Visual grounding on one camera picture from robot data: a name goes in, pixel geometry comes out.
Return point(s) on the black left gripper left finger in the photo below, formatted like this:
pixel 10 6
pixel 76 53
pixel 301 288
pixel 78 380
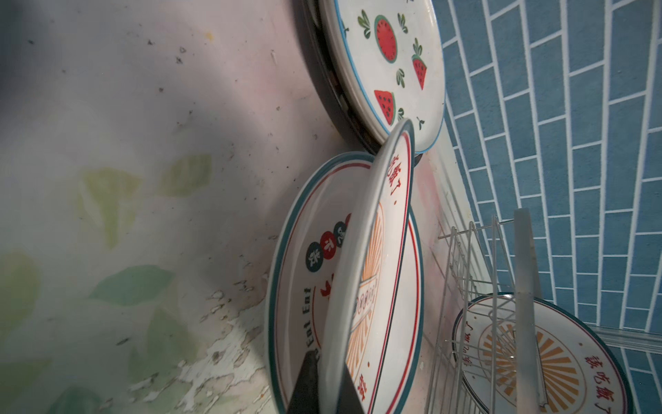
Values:
pixel 305 397

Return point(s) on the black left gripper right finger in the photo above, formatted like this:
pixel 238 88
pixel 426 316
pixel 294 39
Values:
pixel 349 401

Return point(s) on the sunburst red text plate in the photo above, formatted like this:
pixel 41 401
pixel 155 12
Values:
pixel 366 283

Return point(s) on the watermelon print plate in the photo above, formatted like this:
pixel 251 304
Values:
pixel 393 67

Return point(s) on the dark mosaic rim plate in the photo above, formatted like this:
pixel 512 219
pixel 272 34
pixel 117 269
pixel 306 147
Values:
pixel 326 77

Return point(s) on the metal wire dish rack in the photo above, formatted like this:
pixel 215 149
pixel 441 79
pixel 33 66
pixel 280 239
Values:
pixel 516 338

